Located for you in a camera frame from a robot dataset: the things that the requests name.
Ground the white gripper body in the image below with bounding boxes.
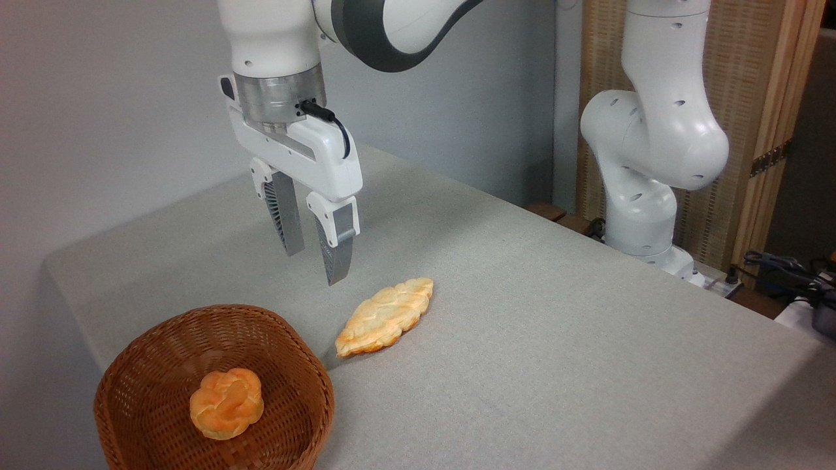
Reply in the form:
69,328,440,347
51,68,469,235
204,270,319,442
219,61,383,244
219,75,364,204

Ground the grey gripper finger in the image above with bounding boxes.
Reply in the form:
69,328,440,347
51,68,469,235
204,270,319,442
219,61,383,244
306,191,361,287
249,157,306,257

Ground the round knotted bread bun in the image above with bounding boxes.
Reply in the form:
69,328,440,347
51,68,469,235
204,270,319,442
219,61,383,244
189,368,265,441

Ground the flat leaf-shaped bread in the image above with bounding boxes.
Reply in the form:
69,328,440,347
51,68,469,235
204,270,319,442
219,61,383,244
334,277,434,359

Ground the brown wicker basket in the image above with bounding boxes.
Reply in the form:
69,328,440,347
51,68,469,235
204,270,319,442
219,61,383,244
93,304,336,470

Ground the grey tablecloth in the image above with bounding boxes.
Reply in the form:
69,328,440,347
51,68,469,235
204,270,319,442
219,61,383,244
43,142,836,470

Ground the white power strip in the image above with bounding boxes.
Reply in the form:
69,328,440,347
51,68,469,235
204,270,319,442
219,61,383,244
683,262,743,299

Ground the bamboo folding screen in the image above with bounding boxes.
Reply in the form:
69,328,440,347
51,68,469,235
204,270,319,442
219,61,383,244
576,0,828,289

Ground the white and grey device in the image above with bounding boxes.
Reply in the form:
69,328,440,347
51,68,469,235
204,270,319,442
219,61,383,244
774,292,836,341

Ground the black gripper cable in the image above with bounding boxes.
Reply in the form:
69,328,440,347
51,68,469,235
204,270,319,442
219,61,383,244
299,100,352,161

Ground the black cable bundle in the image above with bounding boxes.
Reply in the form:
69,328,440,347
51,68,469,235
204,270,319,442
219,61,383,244
743,250,836,302

